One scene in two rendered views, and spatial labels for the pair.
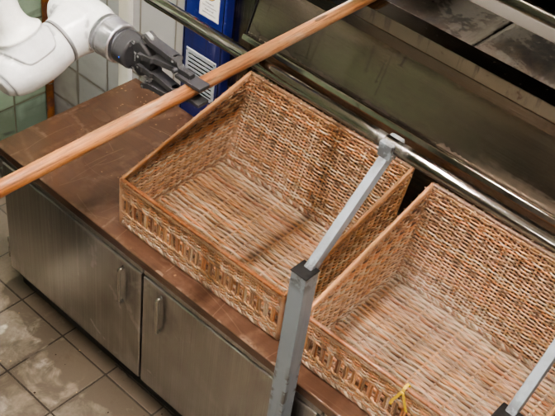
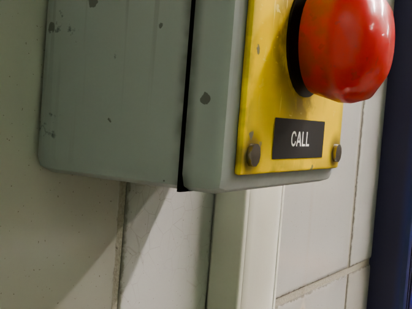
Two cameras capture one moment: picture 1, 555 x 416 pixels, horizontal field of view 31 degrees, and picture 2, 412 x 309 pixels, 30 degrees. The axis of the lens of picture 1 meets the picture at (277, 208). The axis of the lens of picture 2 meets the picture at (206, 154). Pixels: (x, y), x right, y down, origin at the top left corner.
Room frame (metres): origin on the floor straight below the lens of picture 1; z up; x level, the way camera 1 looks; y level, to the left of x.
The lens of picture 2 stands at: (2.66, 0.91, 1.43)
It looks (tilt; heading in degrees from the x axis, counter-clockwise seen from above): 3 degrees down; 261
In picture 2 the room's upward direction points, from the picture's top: 5 degrees clockwise
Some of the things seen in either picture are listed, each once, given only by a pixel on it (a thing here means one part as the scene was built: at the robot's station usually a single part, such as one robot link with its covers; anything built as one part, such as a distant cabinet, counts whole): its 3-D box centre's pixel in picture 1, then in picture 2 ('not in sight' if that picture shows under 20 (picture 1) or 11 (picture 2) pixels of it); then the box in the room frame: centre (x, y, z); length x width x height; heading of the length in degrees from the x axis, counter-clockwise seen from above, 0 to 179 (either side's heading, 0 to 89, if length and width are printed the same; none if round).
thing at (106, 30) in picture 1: (115, 40); not in sight; (1.76, 0.39, 1.19); 0.09 x 0.06 x 0.09; 144
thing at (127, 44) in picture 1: (139, 54); not in sight; (1.71, 0.33, 1.19); 0.09 x 0.07 x 0.08; 54
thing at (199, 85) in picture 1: (192, 81); not in sight; (1.62, 0.20, 1.21); 0.07 x 0.03 x 0.01; 54
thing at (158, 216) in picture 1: (263, 196); not in sight; (1.88, 0.04, 0.72); 0.56 x 0.49 x 0.28; 54
